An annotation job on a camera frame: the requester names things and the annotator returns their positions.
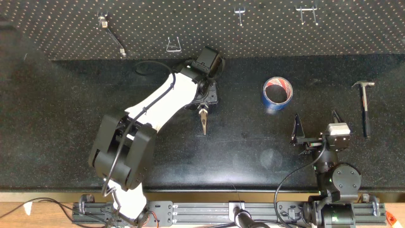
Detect black pegboard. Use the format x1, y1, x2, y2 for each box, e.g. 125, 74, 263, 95
0, 0, 405, 61

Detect thin black wire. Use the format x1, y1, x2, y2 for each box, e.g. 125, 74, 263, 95
0, 197, 105, 227

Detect roll of blue tape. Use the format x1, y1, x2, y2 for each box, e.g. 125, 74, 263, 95
261, 76, 294, 111

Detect hammer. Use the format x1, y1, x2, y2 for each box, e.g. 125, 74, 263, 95
351, 79, 376, 139

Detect wrench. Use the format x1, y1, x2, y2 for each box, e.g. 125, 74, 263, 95
97, 15, 128, 59

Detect black cable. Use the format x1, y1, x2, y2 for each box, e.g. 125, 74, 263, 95
273, 139, 327, 228
101, 60, 177, 197

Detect pliers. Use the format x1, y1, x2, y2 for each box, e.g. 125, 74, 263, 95
197, 104, 210, 136

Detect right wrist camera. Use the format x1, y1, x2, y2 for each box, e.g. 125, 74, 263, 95
325, 122, 352, 137

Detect orange and white tool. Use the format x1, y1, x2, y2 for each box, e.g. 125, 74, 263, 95
385, 211, 398, 228

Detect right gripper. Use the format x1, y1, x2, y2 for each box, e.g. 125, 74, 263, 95
290, 109, 344, 156

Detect mounting rail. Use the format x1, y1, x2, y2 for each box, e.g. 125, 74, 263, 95
72, 199, 387, 227

